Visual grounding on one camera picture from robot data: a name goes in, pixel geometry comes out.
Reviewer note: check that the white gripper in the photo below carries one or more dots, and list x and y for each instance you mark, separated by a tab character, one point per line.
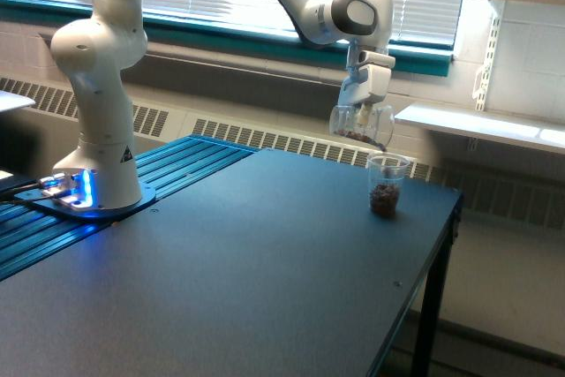
369	74

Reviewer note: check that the clear cup with brown beans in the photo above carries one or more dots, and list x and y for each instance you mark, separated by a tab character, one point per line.
364	122

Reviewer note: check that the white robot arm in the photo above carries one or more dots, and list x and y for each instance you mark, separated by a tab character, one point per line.
93	52

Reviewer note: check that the clear plastic cup on table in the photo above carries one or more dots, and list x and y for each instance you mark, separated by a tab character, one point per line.
386	173

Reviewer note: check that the baseboard radiator vent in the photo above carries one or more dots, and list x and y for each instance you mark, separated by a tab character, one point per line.
490	192

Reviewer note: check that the black table leg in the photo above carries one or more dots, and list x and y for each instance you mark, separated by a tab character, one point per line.
431	306

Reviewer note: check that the white object at left edge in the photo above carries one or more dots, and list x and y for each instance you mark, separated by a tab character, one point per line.
10	101

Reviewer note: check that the white shelf rail bracket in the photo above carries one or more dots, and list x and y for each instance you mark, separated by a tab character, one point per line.
485	71

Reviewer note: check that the white lower wall shelf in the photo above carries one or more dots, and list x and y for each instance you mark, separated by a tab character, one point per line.
509	130

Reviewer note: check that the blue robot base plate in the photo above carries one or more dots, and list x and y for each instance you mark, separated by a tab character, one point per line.
55	207

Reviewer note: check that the blue aluminium rail bed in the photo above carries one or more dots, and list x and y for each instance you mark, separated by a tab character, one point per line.
89	178

